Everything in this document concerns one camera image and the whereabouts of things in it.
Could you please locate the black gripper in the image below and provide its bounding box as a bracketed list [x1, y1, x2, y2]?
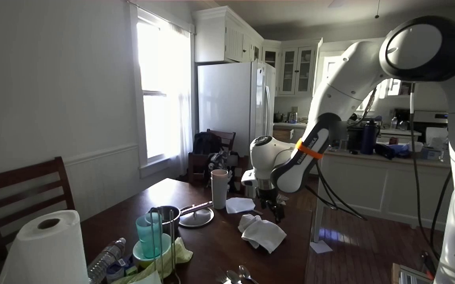
[255, 180, 287, 224]

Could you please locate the white cloth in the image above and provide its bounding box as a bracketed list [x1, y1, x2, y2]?
[236, 212, 289, 256]

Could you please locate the yellow-green cloth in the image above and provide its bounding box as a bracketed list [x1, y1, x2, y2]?
[112, 235, 194, 284]

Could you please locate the teal bowl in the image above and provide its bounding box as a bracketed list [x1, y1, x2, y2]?
[131, 232, 173, 269]

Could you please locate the paper towel roll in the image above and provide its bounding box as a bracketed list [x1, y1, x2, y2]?
[0, 209, 91, 284]

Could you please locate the clear plastic bottle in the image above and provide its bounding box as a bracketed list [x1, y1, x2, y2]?
[86, 237, 129, 284]

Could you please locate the tall white plastic cup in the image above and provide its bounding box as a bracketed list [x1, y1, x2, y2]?
[208, 168, 233, 212]

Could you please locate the bright window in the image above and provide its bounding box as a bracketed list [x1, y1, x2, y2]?
[131, 8, 195, 171]

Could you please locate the teal plastic cup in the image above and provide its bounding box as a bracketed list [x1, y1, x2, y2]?
[134, 212, 165, 259]

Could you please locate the white paper napkin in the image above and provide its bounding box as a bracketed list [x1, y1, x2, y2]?
[224, 196, 257, 217]

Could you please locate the white cabinet above refrigerator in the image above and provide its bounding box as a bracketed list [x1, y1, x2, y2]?
[192, 5, 265, 65]

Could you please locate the metal fork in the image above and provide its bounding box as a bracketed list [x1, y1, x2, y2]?
[235, 264, 262, 284]

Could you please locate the steel pot lid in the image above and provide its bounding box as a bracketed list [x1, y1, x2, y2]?
[176, 201, 216, 231]

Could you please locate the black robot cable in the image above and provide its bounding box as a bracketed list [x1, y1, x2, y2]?
[304, 81, 453, 265]

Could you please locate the framed box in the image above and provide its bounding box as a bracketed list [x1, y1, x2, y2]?
[390, 262, 435, 284]

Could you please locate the glass door wall cabinet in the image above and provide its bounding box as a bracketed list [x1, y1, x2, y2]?
[274, 43, 319, 98]

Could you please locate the white kitchen counter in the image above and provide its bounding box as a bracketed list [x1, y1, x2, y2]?
[312, 147, 453, 232]

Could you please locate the blue cloth on counter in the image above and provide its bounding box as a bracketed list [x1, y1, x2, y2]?
[374, 141, 413, 161]

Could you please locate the paper scrap on floor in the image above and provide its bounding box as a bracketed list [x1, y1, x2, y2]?
[307, 239, 334, 256]

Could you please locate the white refrigerator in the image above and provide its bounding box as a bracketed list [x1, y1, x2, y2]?
[195, 59, 277, 160]

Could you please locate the dark blue counter appliance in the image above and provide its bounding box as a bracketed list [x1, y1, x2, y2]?
[342, 119, 382, 157]

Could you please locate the black patterned jacket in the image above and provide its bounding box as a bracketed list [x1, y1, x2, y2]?
[191, 131, 240, 183]

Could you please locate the dark wooden slatted chair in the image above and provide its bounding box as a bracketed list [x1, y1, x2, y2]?
[0, 157, 77, 284]

